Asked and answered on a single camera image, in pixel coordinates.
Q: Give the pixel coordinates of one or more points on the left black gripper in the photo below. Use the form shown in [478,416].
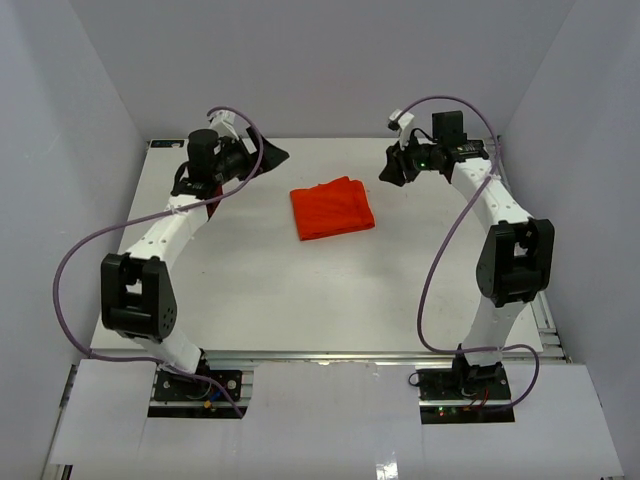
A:
[237,145]

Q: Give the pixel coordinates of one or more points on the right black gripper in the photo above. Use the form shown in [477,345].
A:
[393,173]

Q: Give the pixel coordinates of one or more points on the orange t-shirt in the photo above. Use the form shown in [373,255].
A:
[338,207]

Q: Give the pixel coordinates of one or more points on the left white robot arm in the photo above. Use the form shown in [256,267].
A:
[137,297]

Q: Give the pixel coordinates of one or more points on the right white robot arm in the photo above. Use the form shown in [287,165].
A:
[515,261]

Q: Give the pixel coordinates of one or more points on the left blue table label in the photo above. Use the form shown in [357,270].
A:
[167,143]

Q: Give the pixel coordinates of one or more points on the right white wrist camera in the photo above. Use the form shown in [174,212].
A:
[402,123]

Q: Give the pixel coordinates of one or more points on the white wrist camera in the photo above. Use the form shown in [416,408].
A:
[222,122]
[402,123]

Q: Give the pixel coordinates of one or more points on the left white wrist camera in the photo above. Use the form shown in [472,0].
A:
[222,122]

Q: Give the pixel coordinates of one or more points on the aluminium front rail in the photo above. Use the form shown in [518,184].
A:
[259,356]

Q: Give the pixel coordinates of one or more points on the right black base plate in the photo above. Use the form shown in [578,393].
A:
[444,401]

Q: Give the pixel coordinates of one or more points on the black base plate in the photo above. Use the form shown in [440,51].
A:
[444,401]
[178,397]

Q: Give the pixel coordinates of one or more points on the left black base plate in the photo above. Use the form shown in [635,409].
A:
[178,397]

